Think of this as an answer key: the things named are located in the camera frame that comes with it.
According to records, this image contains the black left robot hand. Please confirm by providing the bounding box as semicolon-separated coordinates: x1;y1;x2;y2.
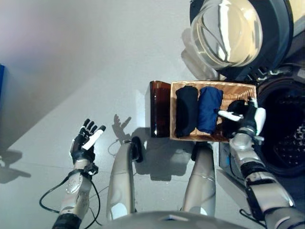
70;118;107;163

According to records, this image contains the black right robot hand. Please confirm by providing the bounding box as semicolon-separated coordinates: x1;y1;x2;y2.
218;97;266;135

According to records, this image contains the black cloth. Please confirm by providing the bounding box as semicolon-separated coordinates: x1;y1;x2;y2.
175;85;199;138
223;100;251;139

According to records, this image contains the blue cloth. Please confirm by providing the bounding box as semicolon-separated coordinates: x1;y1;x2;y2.
197;86;224;133

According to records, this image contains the grey washing machine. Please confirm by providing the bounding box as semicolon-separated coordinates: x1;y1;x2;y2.
218;63;305;191

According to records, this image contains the round glass washing machine door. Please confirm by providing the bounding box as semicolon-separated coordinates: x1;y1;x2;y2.
181;0;294;81

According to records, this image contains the rectangular wicker basket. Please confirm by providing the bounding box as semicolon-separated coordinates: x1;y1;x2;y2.
169;80;258;143

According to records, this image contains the left robot leg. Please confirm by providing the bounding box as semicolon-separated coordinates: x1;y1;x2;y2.
106;135;144;221

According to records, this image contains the robot leg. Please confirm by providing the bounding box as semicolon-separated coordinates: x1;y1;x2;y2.
181;143;216;215
106;135;144;221

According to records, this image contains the right robot leg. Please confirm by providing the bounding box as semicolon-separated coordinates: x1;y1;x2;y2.
181;143;216;215

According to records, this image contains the grey cabinet panel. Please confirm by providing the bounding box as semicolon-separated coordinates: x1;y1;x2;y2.
0;63;6;113

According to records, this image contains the grey robot torso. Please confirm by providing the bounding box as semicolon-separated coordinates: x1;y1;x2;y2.
100;211;246;229

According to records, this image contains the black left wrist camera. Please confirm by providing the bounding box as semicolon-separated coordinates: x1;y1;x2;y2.
84;163;99;176

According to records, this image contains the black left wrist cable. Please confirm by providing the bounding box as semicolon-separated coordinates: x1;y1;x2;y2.
39;171;102;226

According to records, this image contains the white appliance enclosure panel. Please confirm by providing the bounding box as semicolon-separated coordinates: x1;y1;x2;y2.
215;167;263;229

